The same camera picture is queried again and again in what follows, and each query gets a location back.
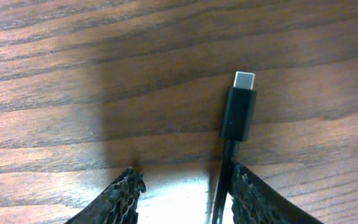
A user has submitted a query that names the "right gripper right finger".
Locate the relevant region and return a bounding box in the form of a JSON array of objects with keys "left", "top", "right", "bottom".
[{"left": 229, "top": 163, "right": 322, "bottom": 224}]

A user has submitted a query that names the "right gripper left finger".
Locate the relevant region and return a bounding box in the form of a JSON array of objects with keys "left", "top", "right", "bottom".
[{"left": 66, "top": 168, "right": 147, "bottom": 224}]

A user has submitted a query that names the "black charger cable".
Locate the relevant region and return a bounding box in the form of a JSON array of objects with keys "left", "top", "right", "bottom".
[{"left": 211, "top": 71, "right": 258, "bottom": 224}]

